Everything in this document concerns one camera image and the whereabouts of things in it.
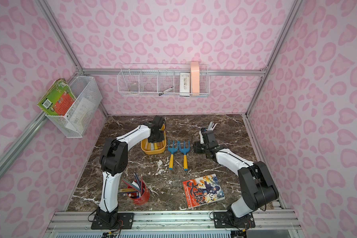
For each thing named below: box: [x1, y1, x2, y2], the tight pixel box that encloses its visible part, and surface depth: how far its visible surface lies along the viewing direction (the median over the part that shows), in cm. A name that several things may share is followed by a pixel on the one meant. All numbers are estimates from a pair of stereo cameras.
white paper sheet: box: [64, 97, 96, 133], surface depth 86 cm
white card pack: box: [179, 72, 191, 97], surface depth 94 cm
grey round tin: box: [130, 82, 139, 92], surface depth 98 cm
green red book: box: [37, 77, 77, 117], surface depth 73 cm
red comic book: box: [182, 173, 226, 209], surface depth 83 cm
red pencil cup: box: [127, 179, 151, 206], surface depth 77 cm
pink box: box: [190, 60, 200, 94], surface depth 86 cm
